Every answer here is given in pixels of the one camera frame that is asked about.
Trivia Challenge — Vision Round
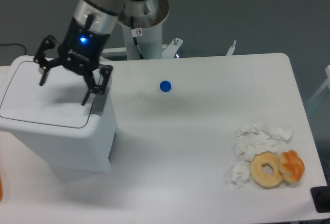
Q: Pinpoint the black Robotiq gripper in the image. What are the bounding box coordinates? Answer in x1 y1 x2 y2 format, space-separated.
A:
34 17 113 106

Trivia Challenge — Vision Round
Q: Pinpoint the white trash can lid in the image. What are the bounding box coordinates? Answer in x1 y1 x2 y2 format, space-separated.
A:
1 56 92 129

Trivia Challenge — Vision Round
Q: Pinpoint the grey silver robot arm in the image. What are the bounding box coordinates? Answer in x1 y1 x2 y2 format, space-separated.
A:
34 0 169 94

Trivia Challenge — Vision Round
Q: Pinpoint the white trash can body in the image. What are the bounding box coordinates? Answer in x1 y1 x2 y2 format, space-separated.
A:
0 55 118 173

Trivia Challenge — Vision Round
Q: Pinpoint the blue bottle cap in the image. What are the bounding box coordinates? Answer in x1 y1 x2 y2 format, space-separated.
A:
159 81 172 92

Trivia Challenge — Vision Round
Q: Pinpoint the orange object at edge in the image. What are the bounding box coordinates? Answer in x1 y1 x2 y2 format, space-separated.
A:
0 174 4 202

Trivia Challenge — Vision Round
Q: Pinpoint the large crumpled white tissue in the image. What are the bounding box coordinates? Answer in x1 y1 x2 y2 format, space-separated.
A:
234 122 294 162

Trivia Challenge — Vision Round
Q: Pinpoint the small crumpled white tissue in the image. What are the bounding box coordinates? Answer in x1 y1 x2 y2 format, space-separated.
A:
230 162 250 189

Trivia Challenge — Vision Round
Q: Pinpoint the orange glazed twisted donut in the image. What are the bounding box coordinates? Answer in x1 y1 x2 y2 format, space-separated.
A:
278 150 305 183

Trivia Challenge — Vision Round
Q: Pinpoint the black device at corner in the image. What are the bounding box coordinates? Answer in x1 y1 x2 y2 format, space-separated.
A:
310 186 329 213

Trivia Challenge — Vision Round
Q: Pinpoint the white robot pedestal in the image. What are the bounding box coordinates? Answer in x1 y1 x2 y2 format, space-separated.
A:
100 14 184 61

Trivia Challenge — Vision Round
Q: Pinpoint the black cable on floor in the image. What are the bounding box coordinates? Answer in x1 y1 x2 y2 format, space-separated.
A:
0 43 27 56

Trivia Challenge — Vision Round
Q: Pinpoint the plain ring donut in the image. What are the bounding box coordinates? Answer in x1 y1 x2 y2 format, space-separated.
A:
249 152 283 188

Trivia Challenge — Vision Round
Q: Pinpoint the white frame at right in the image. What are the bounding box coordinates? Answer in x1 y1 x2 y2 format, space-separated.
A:
306 65 329 114

